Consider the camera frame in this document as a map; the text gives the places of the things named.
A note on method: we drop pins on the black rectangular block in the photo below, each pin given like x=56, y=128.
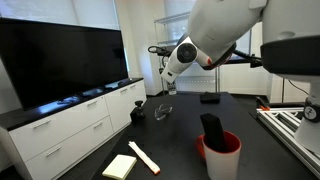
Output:
x=213, y=133

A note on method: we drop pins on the black flat television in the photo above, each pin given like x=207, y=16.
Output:
x=66, y=60

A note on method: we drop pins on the yellow sticky note pad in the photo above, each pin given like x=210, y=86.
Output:
x=120, y=166

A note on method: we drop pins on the white mug red inside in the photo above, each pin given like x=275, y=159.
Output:
x=220, y=166

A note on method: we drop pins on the grey remote control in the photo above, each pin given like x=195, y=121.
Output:
x=171, y=88

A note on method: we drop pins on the small black box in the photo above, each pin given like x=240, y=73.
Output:
x=210, y=98

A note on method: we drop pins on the clear safety glasses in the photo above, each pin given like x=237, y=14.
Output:
x=163, y=108

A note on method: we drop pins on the aluminium profile frame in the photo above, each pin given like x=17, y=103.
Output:
x=283, y=123

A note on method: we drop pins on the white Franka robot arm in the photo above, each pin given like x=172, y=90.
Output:
x=226, y=26

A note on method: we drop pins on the white drawer cabinet black top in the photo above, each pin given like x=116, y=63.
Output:
x=66, y=133

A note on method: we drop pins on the orange black clamp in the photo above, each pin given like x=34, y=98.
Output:
x=261, y=103

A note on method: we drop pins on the white marker orange cap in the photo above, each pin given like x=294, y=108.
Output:
x=143, y=157

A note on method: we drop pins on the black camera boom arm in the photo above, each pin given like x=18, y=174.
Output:
x=255, y=61

